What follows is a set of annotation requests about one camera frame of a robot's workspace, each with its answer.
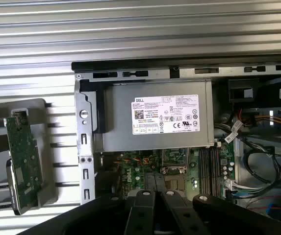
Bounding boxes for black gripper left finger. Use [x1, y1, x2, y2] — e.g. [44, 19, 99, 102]
[17, 172, 157, 235]

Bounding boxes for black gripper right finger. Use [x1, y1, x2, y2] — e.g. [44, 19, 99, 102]
[154, 172, 281, 235]

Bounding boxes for black RAM slot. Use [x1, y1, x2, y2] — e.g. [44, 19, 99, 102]
[210, 146, 216, 195]
[214, 146, 221, 195]
[198, 146, 204, 195]
[203, 146, 209, 195]

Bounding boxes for CPU socket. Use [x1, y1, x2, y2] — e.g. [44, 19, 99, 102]
[160, 167, 189, 194]

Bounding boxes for green motherboard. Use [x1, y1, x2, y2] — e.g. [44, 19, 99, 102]
[101, 141, 236, 196]

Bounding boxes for metal socket cover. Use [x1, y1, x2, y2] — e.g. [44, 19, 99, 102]
[161, 147, 190, 170]

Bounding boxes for black PC case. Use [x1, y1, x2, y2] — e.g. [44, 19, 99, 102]
[71, 57, 281, 221]

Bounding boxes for grey power supply unit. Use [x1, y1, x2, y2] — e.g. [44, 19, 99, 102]
[93, 78, 216, 153]

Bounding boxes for green graphics card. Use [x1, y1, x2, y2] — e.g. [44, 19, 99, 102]
[3, 115, 45, 216]

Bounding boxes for grey parts rack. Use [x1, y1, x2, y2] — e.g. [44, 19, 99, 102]
[0, 97, 57, 211]

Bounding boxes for wire bundle with white tags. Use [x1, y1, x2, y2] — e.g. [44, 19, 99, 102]
[213, 119, 244, 144]

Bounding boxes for orange yellow power wire bundle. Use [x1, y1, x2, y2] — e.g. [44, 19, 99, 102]
[238, 109, 281, 130]

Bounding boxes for black plastic wall clip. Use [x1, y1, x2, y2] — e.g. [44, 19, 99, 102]
[228, 78, 254, 103]

